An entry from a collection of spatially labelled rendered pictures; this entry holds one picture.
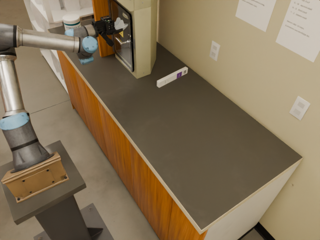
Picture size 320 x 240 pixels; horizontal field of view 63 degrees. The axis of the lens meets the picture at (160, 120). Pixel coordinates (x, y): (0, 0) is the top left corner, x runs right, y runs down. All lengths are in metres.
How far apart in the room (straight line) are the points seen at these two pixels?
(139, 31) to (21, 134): 0.88
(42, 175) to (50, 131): 1.69
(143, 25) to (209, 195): 1.03
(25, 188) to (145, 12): 1.11
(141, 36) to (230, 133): 0.78
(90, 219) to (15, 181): 1.11
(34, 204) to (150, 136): 0.64
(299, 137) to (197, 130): 0.54
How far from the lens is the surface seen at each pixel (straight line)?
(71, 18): 2.34
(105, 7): 1.95
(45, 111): 3.15
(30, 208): 1.32
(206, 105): 1.67
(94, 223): 2.24
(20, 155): 1.27
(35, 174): 1.24
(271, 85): 1.54
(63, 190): 1.32
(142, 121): 1.53
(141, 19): 1.64
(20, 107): 1.43
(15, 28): 1.35
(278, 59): 1.47
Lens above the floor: 2.04
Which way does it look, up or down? 46 degrees down
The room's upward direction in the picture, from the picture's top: 3 degrees clockwise
